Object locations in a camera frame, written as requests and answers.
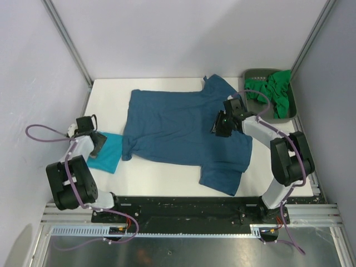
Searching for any green crumpled t shirt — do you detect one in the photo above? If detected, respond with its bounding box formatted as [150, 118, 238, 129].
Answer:
[244, 69, 291, 119]

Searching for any right aluminium frame post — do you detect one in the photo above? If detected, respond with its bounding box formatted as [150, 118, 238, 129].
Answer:
[291, 0, 338, 79]

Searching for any left aluminium frame post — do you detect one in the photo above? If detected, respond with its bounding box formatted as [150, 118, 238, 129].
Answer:
[41, 0, 93, 88]

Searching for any grey plastic bin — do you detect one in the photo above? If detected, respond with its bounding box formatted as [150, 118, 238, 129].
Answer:
[243, 68, 297, 123]

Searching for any dark blue t shirt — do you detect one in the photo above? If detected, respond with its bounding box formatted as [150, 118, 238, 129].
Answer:
[122, 75, 253, 196]

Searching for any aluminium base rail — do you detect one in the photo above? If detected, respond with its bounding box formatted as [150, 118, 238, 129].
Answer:
[286, 116, 342, 228]

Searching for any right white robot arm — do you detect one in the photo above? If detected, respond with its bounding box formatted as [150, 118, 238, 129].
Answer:
[211, 96, 315, 223]

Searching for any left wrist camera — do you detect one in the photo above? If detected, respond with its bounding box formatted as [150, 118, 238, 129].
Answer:
[67, 123, 77, 138]

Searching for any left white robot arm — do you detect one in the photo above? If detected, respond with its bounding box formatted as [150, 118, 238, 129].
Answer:
[46, 115, 123, 223]

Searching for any teal folded t shirt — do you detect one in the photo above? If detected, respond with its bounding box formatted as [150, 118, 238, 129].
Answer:
[87, 132, 123, 174]

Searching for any white slotted cable duct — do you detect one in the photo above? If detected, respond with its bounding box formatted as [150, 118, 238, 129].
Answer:
[50, 224, 281, 239]

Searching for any aluminium frame post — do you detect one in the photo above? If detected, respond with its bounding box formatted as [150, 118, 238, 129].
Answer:
[291, 0, 338, 79]
[41, 0, 93, 88]

